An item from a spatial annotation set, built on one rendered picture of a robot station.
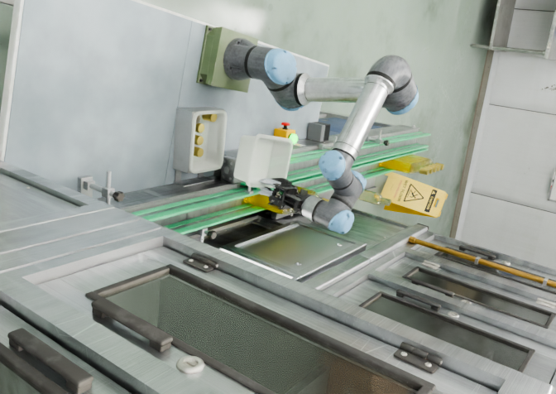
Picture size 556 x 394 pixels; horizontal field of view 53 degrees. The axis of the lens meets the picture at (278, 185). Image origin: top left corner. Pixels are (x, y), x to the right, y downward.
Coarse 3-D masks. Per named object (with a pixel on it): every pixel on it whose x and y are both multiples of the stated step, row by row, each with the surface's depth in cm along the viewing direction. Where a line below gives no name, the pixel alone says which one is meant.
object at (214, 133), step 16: (208, 112) 197; (224, 112) 204; (192, 128) 193; (208, 128) 210; (224, 128) 206; (192, 144) 194; (208, 144) 211; (224, 144) 208; (192, 160) 196; (208, 160) 212
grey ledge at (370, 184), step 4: (368, 180) 310; (372, 180) 315; (368, 184) 311; (372, 184) 316; (364, 188) 308; (368, 188) 312; (372, 188) 313; (324, 192) 272; (328, 192) 276; (332, 192) 279; (320, 196) 270; (324, 196) 273; (328, 196) 277; (272, 212) 243; (272, 216) 244; (276, 216) 243; (280, 216) 245; (284, 216) 247
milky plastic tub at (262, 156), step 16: (240, 144) 182; (256, 144) 189; (272, 144) 197; (288, 144) 194; (240, 160) 181; (256, 160) 191; (272, 160) 198; (288, 160) 195; (240, 176) 181; (256, 176) 194; (272, 176) 198
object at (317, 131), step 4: (312, 124) 267; (316, 124) 266; (320, 124) 266; (324, 124) 267; (328, 124) 269; (308, 128) 269; (312, 128) 267; (316, 128) 266; (320, 128) 265; (324, 128) 266; (328, 128) 270; (308, 132) 269; (312, 132) 268; (316, 132) 266; (320, 132) 265; (324, 132) 268; (328, 132) 271; (308, 136) 269; (312, 136) 268; (316, 136) 267; (320, 136) 265; (324, 136) 268; (328, 136) 271; (316, 140) 267; (320, 140) 266; (324, 140) 269
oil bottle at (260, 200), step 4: (252, 196) 217; (256, 196) 216; (260, 196) 215; (264, 196) 214; (244, 200) 220; (248, 200) 219; (252, 200) 217; (256, 200) 216; (260, 200) 215; (264, 200) 214; (256, 204) 216; (260, 204) 215; (264, 204) 214; (268, 204) 213; (264, 208) 215; (268, 208) 213; (272, 208) 212; (276, 212) 212; (280, 212) 210; (284, 212) 209; (288, 212) 209; (292, 212) 211
